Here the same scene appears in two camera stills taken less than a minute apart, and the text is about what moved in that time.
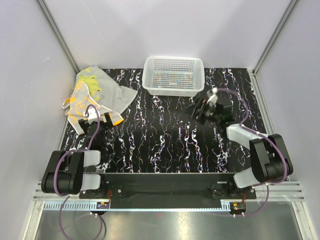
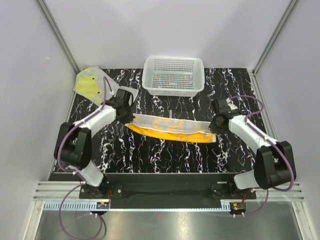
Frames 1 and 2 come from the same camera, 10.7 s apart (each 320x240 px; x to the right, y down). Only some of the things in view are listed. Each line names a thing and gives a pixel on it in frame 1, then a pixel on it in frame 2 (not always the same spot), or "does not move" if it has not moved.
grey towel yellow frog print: x=104 y=90 does not move
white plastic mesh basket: x=173 y=76 does not move
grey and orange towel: x=79 y=101 to x=173 y=128
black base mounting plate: x=167 y=190 does not move
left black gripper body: x=107 y=124 to x=128 y=115
